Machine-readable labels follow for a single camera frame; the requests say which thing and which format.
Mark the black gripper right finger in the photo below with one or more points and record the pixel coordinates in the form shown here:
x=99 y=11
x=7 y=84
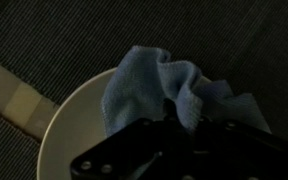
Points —
x=232 y=150

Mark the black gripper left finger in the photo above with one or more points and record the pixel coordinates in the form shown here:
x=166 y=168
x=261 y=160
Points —
x=127 y=150

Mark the blue towel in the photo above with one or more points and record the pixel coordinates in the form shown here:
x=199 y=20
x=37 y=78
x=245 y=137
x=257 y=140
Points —
x=147 y=76

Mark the large white plate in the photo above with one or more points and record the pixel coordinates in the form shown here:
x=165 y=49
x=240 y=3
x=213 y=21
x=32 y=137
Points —
x=76 y=127

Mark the dark placemat far side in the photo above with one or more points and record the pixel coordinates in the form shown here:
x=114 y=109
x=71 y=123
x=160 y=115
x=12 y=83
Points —
x=56 y=45

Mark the dark placemat near jar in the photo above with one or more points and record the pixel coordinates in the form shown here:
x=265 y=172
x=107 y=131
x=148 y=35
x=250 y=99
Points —
x=18 y=153

